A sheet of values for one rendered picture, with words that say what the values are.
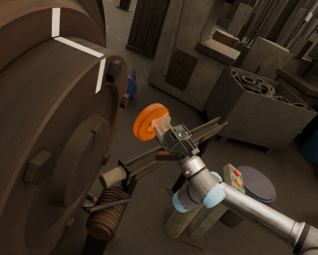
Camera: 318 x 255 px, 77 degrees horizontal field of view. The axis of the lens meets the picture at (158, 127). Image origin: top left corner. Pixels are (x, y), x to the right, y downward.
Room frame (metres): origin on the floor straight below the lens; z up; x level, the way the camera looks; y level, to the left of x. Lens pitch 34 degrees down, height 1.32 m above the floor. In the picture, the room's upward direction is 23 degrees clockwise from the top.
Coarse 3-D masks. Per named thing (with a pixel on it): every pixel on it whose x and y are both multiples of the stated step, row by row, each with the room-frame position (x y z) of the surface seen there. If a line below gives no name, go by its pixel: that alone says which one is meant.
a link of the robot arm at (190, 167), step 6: (198, 156) 0.52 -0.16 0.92; (186, 162) 0.49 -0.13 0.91; (192, 162) 0.49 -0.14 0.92; (198, 162) 0.50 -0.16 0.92; (180, 168) 0.49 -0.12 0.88; (186, 168) 0.48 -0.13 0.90; (192, 168) 0.48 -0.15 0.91; (198, 168) 0.48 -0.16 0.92; (186, 174) 0.47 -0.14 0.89; (192, 174) 0.47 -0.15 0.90
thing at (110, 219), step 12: (108, 192) 0.55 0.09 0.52; (120, 192) 0.56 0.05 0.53; (96, 204) 0.48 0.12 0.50; (120, 204) 0.52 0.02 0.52; (96, 216) 0.42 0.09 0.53; (108, 216) 0.44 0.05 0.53; (120, 216) 0.48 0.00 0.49; (96, 228) 0.39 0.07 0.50; (108, 228) 0.41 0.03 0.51; (96, 240) 0.42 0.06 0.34; (108, 240) 0.43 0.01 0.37; (84, 252) 0.42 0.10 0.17; (96, 252) 0.42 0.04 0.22
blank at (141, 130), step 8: (152, 104) 0.63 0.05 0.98; (160, 104) 0.65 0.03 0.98; (144, 112) 0.59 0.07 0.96; (152, 112) 0.59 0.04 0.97; (160, 112) 0.63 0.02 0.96; (168, 112) 0.67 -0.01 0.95; (136, 120) 0.57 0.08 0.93; (144, 120) 0.57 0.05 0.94; (136, 128) 0.56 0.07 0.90; (144, 128) 0.58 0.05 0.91; (152, 128) 0.64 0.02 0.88; (136, 136) 0.58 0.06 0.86; (144, 136) 0.59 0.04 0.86; (152, 136) 0.63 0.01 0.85
